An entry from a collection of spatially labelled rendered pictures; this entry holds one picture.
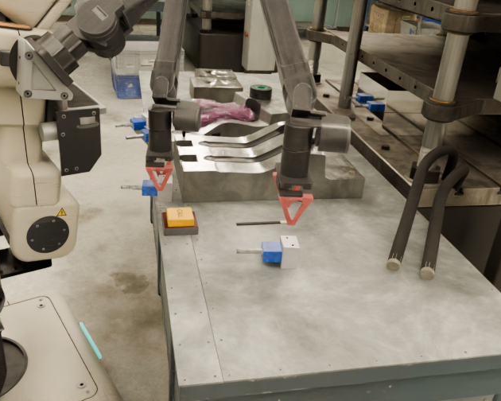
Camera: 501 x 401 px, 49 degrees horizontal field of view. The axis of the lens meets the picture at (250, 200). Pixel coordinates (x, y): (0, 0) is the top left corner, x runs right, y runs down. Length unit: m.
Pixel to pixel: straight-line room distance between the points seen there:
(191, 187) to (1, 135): 0.46
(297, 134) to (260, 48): 4.85
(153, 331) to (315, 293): 1.21
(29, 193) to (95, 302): 1.09
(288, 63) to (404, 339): 0.57
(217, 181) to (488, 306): 0.70
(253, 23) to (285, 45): 4.69
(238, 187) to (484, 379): 0.72
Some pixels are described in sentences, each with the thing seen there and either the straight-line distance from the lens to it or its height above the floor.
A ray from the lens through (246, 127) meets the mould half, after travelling 1.78.
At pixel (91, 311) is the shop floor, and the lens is 2.37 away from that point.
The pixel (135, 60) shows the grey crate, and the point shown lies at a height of 0.34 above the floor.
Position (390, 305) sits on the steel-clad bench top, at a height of 0.80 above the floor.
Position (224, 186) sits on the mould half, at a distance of 1.42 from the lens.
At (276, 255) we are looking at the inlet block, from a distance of 1.17.
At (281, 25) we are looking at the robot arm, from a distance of 1.14.
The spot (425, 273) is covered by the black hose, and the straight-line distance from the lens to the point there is 1.24.
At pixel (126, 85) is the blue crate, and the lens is 5.01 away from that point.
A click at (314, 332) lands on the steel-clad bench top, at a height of 0.80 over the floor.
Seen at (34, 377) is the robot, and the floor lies 0.28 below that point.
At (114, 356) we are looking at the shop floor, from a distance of 2.15.
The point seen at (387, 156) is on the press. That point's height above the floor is 0.79.
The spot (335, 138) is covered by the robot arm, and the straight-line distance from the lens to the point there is 1.06.
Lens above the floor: 1.45
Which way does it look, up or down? 27 degrees down
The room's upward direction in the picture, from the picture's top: 5 degrees clockwise
